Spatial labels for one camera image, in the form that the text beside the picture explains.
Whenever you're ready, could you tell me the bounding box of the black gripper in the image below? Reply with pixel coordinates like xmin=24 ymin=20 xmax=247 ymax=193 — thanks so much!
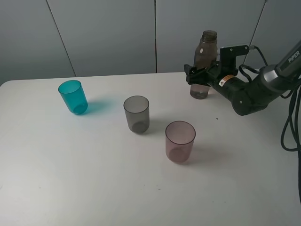
xmin=184 ymin=61 xmax=238 ymax=92

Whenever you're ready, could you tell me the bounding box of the grey translucent plastic cup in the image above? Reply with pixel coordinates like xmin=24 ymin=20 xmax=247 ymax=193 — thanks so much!
xmin=123 ymin=96 xmax=150 ymax=134

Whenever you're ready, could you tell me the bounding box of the teal translucent plastic cup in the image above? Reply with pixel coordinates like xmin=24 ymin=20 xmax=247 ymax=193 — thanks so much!
xmin=58 ymin=80 xmax=88 ymax=114

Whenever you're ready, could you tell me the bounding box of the pink translucent plastic cup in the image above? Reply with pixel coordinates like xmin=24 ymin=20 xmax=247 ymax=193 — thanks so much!
xmin=165 ymin=121 xmax=196 ymax=163

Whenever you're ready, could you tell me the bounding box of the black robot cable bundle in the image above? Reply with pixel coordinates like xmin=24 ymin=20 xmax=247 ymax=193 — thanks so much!
xmin=239 ymin=45 xmax=301 ymax=226

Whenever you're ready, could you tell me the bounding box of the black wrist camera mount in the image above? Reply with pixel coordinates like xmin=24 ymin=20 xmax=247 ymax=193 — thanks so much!
xmin=218 ymin=45 xmax=250 ymax=76

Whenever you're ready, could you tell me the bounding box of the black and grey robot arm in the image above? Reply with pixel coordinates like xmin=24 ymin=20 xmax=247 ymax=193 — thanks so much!
xmin=184 ymin=43 xmax=301 ymax=116

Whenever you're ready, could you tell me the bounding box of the brown translucent water bottle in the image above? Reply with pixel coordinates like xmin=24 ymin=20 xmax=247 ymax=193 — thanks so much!
xmin=190 ymin=30 xmax=217 ymax=99

